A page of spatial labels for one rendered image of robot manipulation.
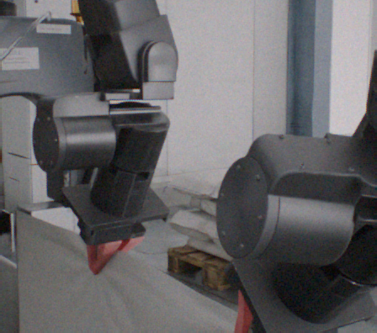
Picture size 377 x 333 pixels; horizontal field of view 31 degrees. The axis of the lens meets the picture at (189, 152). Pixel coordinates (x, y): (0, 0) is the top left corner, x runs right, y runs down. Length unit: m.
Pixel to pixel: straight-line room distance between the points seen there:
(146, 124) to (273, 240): 0.31
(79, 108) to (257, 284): 0.25
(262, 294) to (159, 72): 0.26
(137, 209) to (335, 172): 0.37
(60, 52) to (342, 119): 6.57
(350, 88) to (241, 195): 7.17
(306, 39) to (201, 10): 1.19
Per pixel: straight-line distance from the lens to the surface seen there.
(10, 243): 1.01
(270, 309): 0.46
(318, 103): 6.67
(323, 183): 0.37
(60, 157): 0.61
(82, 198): 0.71
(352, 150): 0.40
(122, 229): 0.70
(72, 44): 1.02
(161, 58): 0.64
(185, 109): 6.09
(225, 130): 6.39
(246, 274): 0.47
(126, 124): 0.64
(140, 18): 0.65
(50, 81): 1.00
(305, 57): 6.83
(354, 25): 7.57
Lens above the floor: 1.28
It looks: 8 degrees down
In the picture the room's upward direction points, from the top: straight up
